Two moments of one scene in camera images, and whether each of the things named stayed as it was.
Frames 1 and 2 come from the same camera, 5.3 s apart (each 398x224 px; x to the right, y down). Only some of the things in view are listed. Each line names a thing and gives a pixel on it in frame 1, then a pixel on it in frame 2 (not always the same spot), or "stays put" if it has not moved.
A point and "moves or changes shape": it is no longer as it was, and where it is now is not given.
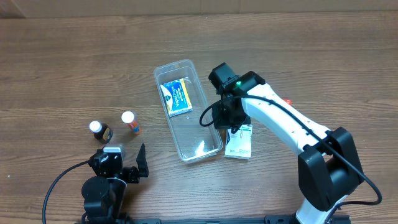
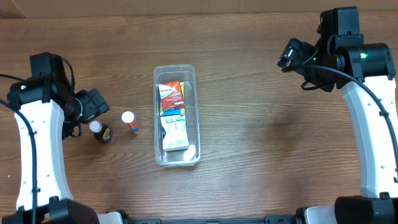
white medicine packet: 238,145 → 174,132
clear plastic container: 183,96 moves or changes shape
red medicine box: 289,101 → 171,94
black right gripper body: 228,117 → 298,58
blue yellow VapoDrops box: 178,97 moves or changes shape
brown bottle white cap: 102,133 stays put
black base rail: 270,219 stays put
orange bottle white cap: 130,119 stays put
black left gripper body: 131,173 → 94,104
